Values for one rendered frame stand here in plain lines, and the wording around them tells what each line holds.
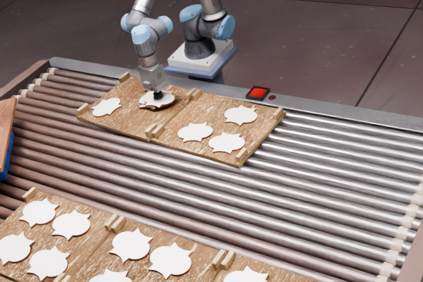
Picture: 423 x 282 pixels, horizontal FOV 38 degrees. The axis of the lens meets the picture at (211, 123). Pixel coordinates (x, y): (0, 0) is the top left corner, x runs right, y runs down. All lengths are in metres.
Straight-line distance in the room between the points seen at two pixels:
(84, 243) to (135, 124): 0.64
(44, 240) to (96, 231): 0.18
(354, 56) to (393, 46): 0.29
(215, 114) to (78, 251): 0.79
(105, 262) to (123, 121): 0.76
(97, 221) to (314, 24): 3.23
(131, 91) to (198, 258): 1.07
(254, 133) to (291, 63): 2.25
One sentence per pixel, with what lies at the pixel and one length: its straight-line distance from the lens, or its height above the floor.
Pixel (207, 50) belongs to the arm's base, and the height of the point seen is 0.94.
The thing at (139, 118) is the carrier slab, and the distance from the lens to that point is 2.56.
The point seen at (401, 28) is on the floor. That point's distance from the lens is 4.85.
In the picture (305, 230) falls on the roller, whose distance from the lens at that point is 1.95.
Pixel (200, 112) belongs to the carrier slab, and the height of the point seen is 0.94.
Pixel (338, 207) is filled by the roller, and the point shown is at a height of 0.91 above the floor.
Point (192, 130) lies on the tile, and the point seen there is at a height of 0.94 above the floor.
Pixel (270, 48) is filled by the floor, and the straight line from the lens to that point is 4.75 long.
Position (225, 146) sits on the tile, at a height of 0.94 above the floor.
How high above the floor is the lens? 2.33
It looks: 35 degrees down
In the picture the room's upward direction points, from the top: 13 degrees counter-clockwise
